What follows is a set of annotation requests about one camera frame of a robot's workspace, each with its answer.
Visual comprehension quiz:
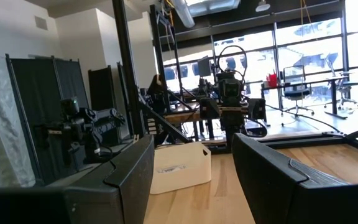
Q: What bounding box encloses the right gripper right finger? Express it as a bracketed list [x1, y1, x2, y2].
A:
[231, 133, 358, 224]

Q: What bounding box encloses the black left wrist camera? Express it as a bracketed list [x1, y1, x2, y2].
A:
[218, 71, 245, 106]

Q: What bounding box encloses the white plastic tray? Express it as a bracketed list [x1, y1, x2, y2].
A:
[149, 141, 213, 195]

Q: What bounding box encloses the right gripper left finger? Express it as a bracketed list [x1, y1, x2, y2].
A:
[0, 134, 155, 224]

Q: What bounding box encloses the small red container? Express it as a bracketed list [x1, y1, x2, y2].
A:
[265, 73, 279, 89]

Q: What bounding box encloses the clear plastic card pack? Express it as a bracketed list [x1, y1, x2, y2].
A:
[157, 164, 188, 174]

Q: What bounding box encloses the black floor cable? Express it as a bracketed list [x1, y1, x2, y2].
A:
[265, 104, 341, 133]

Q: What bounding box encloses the person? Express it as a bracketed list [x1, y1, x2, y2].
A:
[147, 73, 168, 114]

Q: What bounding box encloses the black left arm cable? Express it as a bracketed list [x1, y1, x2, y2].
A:
[216, 45, 269, 138]

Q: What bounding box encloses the black office chair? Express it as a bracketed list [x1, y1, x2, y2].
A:
[324, 52, 358, 110]
[282, 65, 316, 118]

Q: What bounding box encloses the black partition panel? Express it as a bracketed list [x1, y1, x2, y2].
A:
[6, 55, 90, 185]
[87, 65, 122, 147]

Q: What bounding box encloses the grey computer monitor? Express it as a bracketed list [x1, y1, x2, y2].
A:
[196, 55, 213, 78]

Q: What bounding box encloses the white ceiling lamp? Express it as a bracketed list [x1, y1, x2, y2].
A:
[255, 0, 272, 13]

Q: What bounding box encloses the black metal rack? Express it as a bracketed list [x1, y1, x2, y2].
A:
[149, 3, 181, 114]

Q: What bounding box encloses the white ceiling pipe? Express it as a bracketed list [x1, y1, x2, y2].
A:
[172, 0, 196, 29]

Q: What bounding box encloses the dark workbench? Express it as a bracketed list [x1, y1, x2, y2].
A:
[163, 102, 218, 141]

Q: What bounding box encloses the black upright frame post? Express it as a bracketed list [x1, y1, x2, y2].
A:
[112, 0, 193, 146]

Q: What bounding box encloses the black window frame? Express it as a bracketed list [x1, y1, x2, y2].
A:
[163, 0, 358, 108]

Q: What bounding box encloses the black office desk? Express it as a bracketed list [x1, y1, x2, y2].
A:
[260, 76, 356, 121]

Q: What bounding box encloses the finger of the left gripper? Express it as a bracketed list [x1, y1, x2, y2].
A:
[199, 98, 221, 121]
[247, 98, 267, 123]

